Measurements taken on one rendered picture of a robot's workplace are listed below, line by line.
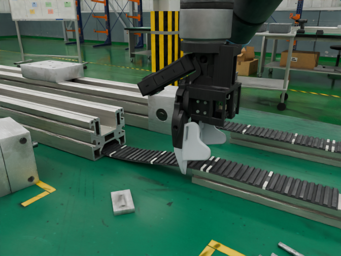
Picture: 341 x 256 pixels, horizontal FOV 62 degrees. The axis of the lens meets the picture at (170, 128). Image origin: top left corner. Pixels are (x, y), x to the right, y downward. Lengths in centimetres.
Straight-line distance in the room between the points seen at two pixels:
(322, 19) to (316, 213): 773
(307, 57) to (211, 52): 498
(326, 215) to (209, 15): 32
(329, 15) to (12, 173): 787
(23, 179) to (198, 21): 37
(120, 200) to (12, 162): 18
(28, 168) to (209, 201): 30
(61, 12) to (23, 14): 90
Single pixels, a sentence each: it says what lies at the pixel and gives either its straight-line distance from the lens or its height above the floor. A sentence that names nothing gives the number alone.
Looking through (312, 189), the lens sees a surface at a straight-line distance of 46.
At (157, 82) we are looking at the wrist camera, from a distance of 46.
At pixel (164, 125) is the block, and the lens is 68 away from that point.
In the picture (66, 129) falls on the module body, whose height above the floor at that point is 83.
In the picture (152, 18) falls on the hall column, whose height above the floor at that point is 102.
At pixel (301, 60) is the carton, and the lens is 539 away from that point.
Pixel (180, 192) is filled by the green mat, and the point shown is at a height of 78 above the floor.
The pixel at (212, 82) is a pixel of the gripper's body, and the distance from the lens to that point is 42.
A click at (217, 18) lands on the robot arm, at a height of 104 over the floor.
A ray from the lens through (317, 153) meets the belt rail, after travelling 62.
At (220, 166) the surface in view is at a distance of 48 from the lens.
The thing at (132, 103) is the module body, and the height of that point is 84.
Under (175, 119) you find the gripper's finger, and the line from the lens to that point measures 43.
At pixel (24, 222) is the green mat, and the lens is 46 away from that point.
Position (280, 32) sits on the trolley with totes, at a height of 87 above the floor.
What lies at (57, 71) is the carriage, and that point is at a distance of 90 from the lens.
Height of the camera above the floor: 105
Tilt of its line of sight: 22 degrees down
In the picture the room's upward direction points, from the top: straight up
